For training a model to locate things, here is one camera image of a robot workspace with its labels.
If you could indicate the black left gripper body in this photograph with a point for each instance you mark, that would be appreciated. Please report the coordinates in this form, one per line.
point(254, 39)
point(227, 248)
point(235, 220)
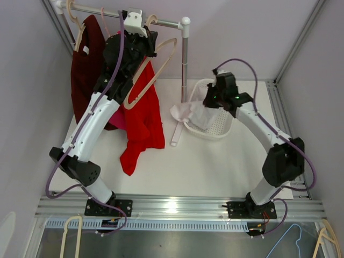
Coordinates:
point(140, 46)

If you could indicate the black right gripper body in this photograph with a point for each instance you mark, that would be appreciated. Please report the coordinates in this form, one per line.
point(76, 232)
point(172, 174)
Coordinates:
point(214, 99)

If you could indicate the white t shirt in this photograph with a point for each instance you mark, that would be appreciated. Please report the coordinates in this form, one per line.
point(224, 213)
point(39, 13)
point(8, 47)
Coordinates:
point(195, 113)

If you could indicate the pink wire hanger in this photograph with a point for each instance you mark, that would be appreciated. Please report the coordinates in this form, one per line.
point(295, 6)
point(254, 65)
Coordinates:
point(104, 22)

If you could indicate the pink t shirt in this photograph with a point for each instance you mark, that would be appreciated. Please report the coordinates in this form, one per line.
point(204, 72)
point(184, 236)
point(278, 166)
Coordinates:
point(118, 121)

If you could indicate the red t shirt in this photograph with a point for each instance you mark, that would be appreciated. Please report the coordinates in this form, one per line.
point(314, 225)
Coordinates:
point(143, 128)

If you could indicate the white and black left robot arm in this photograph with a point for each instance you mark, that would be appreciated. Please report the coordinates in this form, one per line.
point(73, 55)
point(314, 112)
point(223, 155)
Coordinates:
point(124, 57)

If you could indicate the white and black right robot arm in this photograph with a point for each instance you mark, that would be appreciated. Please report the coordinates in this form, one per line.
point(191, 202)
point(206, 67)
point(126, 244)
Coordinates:
point(284, 161)

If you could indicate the dark maroon t shirt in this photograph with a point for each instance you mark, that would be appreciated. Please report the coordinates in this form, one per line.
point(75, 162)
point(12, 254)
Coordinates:
point(86, 66)

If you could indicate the beige hanger on floor right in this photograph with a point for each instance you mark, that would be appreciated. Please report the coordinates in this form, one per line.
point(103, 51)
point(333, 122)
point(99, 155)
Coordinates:
point(327, 244)

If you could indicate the white perforated plastic basket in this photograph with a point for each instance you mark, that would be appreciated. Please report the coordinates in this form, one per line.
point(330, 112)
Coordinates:
point(222, 124)

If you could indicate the metal clothes rack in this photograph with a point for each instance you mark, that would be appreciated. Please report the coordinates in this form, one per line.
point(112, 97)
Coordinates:
point(183, 25)

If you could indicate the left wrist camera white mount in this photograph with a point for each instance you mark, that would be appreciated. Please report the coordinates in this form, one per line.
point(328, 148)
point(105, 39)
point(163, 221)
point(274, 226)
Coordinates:
point(134, 22)

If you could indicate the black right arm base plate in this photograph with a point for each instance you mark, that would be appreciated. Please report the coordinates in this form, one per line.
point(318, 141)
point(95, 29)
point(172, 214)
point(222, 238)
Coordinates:
point(244, 210)

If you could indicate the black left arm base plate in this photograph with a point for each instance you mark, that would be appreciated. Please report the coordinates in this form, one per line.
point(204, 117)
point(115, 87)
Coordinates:
point(93, 209)

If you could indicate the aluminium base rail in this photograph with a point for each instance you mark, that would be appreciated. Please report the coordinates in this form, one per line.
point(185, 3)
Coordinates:
point(174, 208)

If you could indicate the white slotted cable duct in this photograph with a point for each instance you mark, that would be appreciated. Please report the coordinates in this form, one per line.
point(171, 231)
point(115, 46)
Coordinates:
point(172, 225)

